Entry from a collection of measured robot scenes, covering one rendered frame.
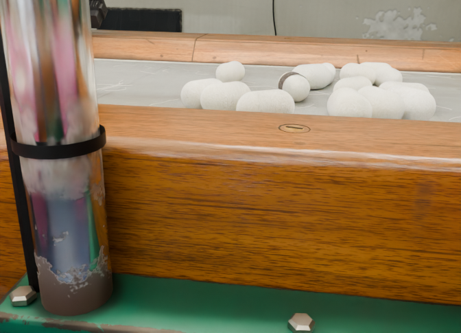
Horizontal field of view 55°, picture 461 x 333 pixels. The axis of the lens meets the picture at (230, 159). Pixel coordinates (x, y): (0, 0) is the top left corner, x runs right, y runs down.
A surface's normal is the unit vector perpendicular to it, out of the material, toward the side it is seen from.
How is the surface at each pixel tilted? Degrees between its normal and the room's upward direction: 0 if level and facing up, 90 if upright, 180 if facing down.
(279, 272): 90
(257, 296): 0
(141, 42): 45
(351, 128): 0
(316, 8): 90
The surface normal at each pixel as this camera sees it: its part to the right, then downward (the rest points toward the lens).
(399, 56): -0.07, -0.42
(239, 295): 0.02, -0.94
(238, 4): -0.04, 0.35
